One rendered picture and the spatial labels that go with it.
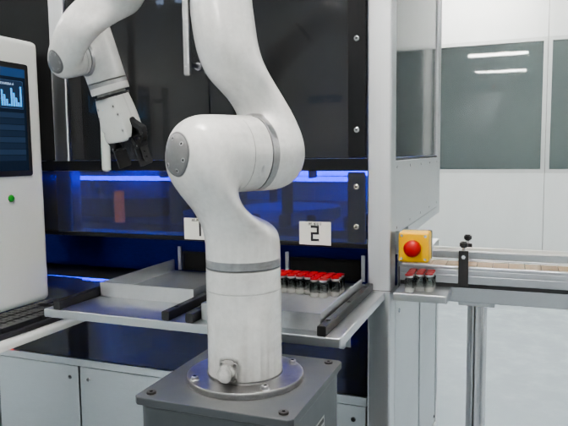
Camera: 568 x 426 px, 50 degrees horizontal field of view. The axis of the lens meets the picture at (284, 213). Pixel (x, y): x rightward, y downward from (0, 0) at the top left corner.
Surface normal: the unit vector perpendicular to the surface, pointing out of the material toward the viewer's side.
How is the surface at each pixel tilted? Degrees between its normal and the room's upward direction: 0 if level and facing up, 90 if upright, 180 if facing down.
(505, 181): 90
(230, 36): 87
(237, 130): 58
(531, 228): 90
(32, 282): 90
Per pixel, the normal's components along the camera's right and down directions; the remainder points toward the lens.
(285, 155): 0.67, 0.15
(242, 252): 0.02, 0.08
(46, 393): -0.36, 0.10
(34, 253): 0.92, 0.03
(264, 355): 0.52, 0.07
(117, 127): -0.62, 0.35
